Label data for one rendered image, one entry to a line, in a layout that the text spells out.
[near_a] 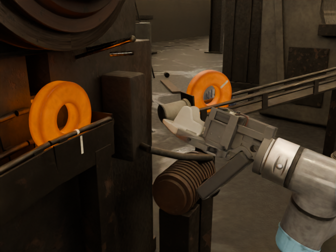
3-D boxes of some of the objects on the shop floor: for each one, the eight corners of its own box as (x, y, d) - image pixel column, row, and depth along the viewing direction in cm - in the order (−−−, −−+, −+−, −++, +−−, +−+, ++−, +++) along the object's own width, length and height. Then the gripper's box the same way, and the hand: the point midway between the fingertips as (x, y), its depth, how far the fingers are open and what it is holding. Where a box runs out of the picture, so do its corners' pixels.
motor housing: (151, 320, 111) (148, 171, 94) (179, 276, 129) (181, 145, 113) (187, 337, 105) (191, 181, 89) (212, 288, 124) (219, 152, 107)
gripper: (282, 127, 62) (183, 91, 71) (272, 130, 54) (162, 88, 63) (265, 170, 64) (170, 129, 73) (253, 179, 56) (149, 131, 65)
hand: (168, 126), depth 68 cm, fingers closed
